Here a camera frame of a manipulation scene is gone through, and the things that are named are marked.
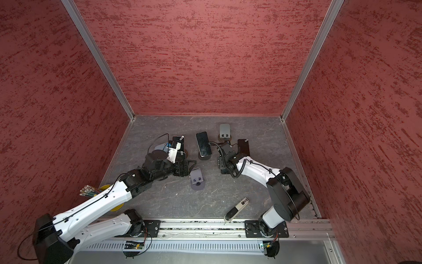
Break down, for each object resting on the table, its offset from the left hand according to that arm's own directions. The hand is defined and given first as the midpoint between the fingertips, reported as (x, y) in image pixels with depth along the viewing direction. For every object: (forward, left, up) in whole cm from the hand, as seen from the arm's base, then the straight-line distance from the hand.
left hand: (189, 164), depth 75 cm
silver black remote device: (-18, -21, -13) cm, 31 cm away
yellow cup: (-8, +41, -8) cm, 42 cm away
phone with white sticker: (+24, -31, -20) cm, 44 cm away
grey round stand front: (-4, -3, -13) cm, 14 cm away
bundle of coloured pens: (-12, +42, -2) cm, 44 cm away
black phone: (+18, -5, -10) cm, 21 cm away
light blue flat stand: (+20, +22, -16) cm, 34 cm away
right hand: (+7, -18, -14) cm, 23 cm away
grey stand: (+29, -18, -12) cm, 37 cm away
